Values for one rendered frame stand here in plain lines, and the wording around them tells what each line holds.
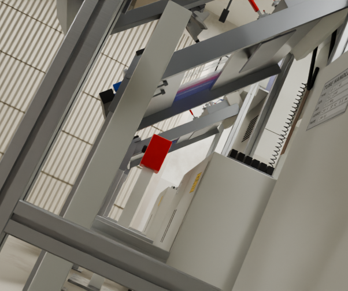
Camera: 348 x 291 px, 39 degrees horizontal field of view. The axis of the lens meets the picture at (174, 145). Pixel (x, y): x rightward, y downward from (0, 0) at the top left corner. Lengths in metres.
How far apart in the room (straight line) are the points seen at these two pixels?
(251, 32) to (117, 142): 0.60
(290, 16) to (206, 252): 0.72
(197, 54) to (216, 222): 0.47
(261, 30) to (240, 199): 0.49
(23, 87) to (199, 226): 3.97
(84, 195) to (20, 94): 4.11
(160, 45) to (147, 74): 0.07
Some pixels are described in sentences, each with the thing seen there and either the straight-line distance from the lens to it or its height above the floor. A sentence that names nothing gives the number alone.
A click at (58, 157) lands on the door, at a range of 5.03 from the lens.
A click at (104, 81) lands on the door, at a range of 5.16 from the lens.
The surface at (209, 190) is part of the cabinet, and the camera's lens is 1.35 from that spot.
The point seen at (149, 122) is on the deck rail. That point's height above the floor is 0.75.
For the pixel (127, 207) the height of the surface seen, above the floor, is 0.41.
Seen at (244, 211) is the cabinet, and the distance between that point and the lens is 1.36.
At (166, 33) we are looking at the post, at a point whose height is 0.76.
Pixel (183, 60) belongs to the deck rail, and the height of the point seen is 0.82.
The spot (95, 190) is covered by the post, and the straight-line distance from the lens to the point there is 1.05.
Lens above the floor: 0.35
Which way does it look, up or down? 10 degrees up
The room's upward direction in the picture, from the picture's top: 24 degrees clockwise
